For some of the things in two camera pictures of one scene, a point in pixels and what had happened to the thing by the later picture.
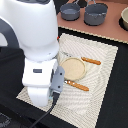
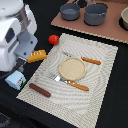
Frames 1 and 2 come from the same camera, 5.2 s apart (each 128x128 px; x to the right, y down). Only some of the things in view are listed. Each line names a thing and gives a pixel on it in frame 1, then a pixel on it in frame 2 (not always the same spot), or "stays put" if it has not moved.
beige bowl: [123, 19] stays put
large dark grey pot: [95, 14] stays put
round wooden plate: [74, 68] stays put
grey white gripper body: [42, 79] to [17, 38]
